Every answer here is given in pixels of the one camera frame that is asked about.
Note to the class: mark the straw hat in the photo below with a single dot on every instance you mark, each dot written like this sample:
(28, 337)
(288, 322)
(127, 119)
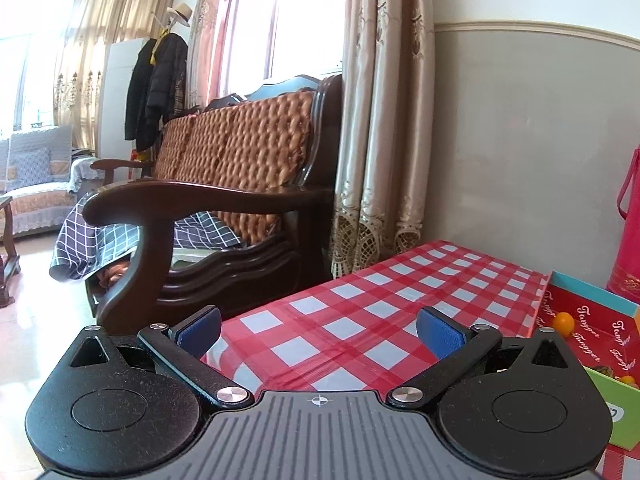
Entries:
(180, 14)

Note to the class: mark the beige lace curtain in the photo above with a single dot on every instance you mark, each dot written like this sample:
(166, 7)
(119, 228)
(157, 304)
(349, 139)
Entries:
(385, 135)

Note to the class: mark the red checkered tablecloth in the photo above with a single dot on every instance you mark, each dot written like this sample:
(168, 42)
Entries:
(380, 300)

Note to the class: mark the small orange mandarin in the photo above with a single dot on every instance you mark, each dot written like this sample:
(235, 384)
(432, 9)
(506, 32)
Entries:
(631, 381)

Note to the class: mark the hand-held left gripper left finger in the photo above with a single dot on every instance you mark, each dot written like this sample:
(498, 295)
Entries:
(197, 332)

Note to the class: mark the brown woven sofa cushion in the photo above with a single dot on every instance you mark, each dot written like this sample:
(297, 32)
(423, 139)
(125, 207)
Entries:
(240, 150)

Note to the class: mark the red thermos flask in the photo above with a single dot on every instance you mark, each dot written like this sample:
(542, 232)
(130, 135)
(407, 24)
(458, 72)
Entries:
(627, 235)

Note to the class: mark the white cabinet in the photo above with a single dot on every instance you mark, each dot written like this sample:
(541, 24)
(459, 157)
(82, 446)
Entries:
(117, 100)

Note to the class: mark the grey covered sofa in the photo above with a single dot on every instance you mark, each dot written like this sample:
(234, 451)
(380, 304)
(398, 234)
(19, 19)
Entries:
(35, 200)

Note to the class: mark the black puffer jacket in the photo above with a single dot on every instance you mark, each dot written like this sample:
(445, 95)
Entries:
(167, 75)

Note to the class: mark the colourful cardboard box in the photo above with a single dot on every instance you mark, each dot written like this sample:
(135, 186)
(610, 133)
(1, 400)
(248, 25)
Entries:
(585, 310)

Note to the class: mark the small yellow kumquat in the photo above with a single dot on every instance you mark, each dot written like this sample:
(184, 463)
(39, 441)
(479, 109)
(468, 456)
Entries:
(563, 321)

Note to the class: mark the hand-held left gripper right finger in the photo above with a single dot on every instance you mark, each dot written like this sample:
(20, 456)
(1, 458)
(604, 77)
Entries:
(440, 332)

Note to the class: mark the dark wooden coffee table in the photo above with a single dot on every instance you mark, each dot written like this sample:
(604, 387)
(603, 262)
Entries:
(7, 255)

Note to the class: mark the beige patterned curtain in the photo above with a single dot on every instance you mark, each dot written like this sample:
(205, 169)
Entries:
(100, 20)

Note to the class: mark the long black coat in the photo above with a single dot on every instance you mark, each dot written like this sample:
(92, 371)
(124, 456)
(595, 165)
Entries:
(137, 95)

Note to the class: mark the pink curtain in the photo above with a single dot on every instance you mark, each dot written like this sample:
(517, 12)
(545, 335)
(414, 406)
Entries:
(210, 30)

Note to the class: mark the window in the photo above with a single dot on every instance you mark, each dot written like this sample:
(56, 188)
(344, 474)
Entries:
(300, 15)

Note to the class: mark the grey patterned pillow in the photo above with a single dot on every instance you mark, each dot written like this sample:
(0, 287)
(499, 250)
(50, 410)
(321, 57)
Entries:
(31, 169)

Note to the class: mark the dark mottled passion fruit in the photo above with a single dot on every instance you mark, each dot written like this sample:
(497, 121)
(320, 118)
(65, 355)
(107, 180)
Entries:
(606, 370)

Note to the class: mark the blue plaid blanket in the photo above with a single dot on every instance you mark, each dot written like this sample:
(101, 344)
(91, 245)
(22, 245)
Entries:
(95, 245)

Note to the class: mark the dark wooden sofa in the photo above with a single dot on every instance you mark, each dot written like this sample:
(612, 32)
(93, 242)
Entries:
(210, 270)

